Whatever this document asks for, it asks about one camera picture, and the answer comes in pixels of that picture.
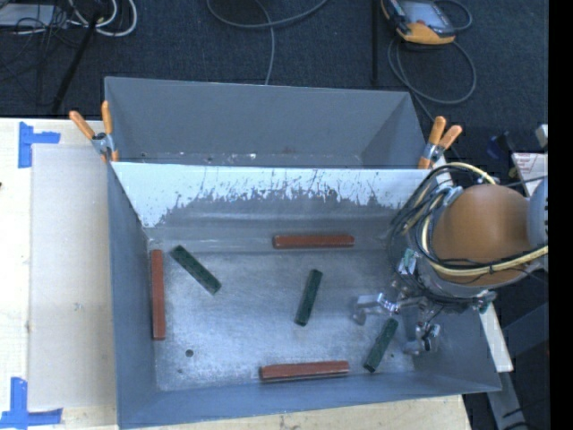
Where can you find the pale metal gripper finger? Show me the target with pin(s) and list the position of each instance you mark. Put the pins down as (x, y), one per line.
(359, 318)
(369, 300)

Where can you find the dark green flat block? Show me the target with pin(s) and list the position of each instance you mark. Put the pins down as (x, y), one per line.
(309, 297)
(380, 345)
(196, 269)

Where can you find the red-brown flat block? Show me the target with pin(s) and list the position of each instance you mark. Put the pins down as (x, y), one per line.
(304, 370)
(158, 294)
(313, 241)

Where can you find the grey metal bin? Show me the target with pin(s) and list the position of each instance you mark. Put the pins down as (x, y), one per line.
(250, 320)

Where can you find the black cylinder on white bracket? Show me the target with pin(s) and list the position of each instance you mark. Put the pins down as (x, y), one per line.
(431, 335)

